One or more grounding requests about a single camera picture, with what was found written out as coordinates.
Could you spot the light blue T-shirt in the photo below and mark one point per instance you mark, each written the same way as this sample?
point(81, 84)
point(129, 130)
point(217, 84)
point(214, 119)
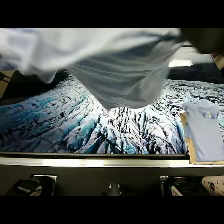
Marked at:
point(204, 133)
point(116, 75)

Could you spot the silver frame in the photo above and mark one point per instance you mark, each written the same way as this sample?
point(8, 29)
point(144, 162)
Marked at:
point(100, 162)

